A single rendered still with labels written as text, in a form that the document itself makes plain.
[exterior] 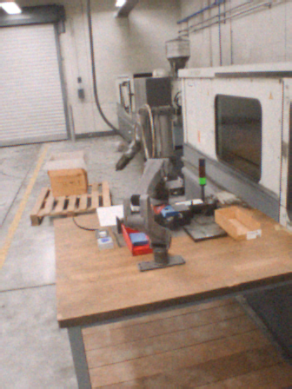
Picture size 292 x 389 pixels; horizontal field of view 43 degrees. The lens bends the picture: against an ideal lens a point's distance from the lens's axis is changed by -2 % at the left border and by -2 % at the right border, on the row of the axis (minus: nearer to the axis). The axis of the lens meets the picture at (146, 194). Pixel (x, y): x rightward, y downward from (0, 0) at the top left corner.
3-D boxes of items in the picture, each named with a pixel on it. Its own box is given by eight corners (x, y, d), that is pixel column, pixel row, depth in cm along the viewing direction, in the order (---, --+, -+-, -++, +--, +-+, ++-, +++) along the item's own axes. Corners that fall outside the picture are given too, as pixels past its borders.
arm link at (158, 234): (156, 230, 160) (129, 207, 131) (171, 231, 158) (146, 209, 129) (155, 244, 158) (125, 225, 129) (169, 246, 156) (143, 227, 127)
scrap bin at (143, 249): (132, 256, 165) (131, 244, 163) (122, 234, 188) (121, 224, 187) (158, 252, 168) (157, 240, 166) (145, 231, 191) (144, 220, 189)
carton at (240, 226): (236, 243, 172) (236, 227, 170) (215, 223, 195) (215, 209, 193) (261, 238, 175) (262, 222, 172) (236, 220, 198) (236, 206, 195)
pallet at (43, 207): (43, 196, 567) (42, 187, 563) (109, 188, 577) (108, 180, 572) (30, 226, 454) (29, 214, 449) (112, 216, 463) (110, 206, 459)
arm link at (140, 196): (146, 155, 148) (117, 204, 126) (168, 155, 145) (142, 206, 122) (152, 181, 155) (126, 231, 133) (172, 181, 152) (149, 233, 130)
